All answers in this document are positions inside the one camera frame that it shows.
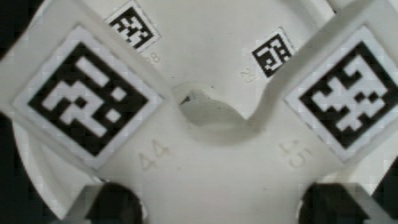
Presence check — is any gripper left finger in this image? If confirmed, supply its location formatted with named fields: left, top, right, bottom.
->
left=60, top=181, right=147, bottom=224

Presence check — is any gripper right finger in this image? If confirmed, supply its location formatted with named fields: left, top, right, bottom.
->
left=298, top=183, right=377, bottom=224

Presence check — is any white cylindrical table leg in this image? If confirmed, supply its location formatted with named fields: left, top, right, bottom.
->
left=172, top=83, right=245, bottom=130

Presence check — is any white round table top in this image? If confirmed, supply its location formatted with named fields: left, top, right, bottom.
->
left=11, top=0, right=398, bottom=220

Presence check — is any white cross-shaped table base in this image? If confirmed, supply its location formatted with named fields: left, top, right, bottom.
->
left=0, top=0, right=398, bottom=224

